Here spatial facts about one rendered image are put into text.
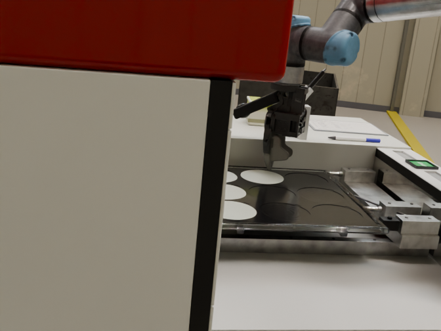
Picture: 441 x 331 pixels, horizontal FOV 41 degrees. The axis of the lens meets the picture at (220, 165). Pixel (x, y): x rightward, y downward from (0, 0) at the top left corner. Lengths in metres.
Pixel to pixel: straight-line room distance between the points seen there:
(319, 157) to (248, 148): 0.18
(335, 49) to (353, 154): 0.36
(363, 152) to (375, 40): 6.37
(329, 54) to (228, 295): 0.56
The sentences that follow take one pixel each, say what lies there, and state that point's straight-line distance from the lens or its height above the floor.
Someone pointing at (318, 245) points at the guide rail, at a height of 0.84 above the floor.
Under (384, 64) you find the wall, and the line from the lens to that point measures 7.91.
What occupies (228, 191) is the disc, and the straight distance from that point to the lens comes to 1.25.
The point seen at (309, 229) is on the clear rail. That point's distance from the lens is 1.11.
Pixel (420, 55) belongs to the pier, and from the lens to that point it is 7.87.
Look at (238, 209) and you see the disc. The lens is 1.15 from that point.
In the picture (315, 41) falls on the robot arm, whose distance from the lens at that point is 1.30.
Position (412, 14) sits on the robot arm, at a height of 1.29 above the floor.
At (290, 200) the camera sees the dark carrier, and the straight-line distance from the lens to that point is 1.24.
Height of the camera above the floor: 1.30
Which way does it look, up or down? 16 degrees down
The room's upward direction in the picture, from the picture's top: 6 degrees clockwise
